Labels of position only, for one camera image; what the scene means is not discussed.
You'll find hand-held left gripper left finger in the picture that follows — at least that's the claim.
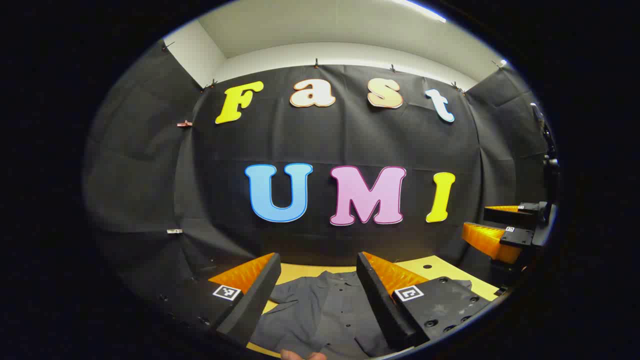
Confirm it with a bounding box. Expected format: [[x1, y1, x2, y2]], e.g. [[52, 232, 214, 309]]
[[157, 252, 282, 349]]

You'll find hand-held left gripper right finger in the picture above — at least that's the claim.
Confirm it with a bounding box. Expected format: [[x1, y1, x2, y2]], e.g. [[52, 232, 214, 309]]
[[356, 251, 493, 352]]

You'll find gray button shirt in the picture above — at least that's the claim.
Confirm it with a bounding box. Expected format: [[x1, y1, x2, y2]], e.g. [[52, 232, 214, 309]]
[[247, 270, 473, 360]]

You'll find black backdrop cloth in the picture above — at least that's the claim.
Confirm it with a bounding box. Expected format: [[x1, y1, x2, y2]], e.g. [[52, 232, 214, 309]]
[[82, 40, 556, 311]]

